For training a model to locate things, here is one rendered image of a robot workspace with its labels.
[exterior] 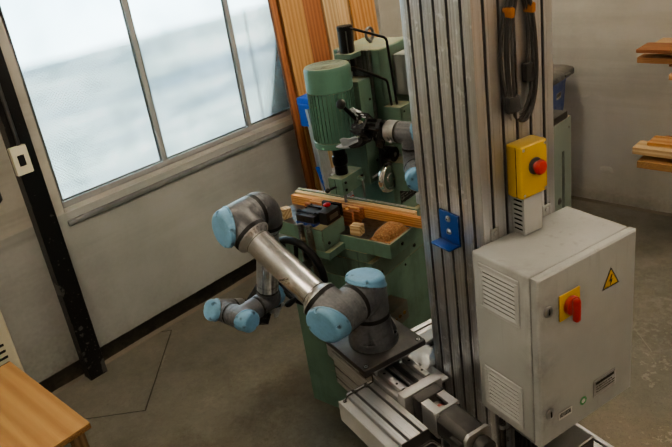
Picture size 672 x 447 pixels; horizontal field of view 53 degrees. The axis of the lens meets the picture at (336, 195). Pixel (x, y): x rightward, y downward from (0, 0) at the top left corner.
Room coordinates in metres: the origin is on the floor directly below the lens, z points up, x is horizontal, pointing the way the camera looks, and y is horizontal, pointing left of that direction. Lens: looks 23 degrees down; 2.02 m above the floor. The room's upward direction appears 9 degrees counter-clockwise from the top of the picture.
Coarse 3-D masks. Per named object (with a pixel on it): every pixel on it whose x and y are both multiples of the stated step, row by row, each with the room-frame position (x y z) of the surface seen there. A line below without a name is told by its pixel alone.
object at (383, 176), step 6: (390, 162) 2.51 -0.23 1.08; (384, 168) 2.47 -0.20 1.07; (390, 168) 2.49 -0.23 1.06; (378, 174) 2.46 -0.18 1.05; (384, 174) 2.46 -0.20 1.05; (390, 174) 2.48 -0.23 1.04; (378, 180) 2.45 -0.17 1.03; (384, 180) 2.45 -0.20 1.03; (390, 180) 2.48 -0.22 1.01; (384, 186) 2.45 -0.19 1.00; (390, 186) 2.48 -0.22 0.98; (384, 192) 2.47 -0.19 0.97
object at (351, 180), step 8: (352, 168) 2.52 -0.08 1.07; (360, 168) 2.51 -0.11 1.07; (336, 176) 2.46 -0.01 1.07; (344, 176) 2.45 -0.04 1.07; (352, 176) 2.47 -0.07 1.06; (336, 184) 2.44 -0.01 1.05; (344, 184) 2.43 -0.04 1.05; (352, 184) 2.46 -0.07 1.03; (360, 184) 2.50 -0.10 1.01; (336, 192) 2.44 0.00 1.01; (344, 192) 2.42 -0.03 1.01
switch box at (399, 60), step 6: (396, 54) 2.60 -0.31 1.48; (402, 54) 2.58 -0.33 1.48; (396, 60) 2.60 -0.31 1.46; (402, 60) 2.58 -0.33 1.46; (396, 66) 2.60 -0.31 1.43; (402, 66) 2.58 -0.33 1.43; (396, 72) 2.60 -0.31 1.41; (402, 72) 2.58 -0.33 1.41; (396, 78) 2.60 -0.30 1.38; (402, 78) 2.59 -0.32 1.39; (396, 84) 2.61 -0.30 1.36; (402, 84) 2.59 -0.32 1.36; (396, 90) 2.61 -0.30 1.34; (402, 90) 2.59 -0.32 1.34
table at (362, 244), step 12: (288, 228) 2.47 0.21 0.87; (348, 228) 2.34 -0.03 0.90; (372, 228) 2.30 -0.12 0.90; (420, 228) 2.30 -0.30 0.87; (348, 240) 2.27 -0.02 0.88; (360, 240) 2.24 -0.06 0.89; (372, 240) 2.21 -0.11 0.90; (396, 240) 2.18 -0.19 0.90; (408, 240) 2.24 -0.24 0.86; (300, 252) 2.31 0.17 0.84; (324, 252) 2.23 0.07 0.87; (336, 252) 2.24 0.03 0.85; (372, 252) 2.20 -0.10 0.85; (384, 252) 2.17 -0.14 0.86; (396, 252) 2.17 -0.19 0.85
